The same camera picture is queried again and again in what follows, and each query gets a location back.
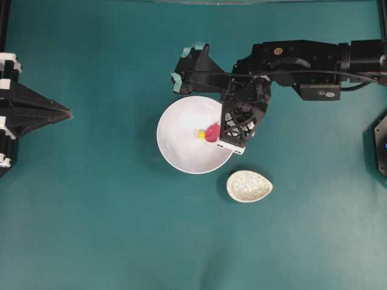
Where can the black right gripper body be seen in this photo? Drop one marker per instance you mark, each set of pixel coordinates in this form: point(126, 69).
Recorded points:
point(244, 105)

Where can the white round bowl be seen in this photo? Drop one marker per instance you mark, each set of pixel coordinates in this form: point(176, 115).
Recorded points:
point(177, 135)

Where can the pink plastic spoon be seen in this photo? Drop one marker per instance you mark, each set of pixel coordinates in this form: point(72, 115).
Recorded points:
point(212, 133)

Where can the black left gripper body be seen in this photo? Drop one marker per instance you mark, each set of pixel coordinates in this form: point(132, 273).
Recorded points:
point(10, 69)

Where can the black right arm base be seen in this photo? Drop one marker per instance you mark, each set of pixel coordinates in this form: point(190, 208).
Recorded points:
point(374, 146)

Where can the speckled teardrop spoon rest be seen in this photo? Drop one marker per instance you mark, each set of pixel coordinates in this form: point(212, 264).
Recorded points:
point(246, 186)

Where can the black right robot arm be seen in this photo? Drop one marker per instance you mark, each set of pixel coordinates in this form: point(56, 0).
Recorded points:
point(316, 71)

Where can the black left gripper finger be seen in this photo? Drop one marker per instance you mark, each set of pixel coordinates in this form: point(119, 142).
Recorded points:
point(21, 95)
point(19, 122)

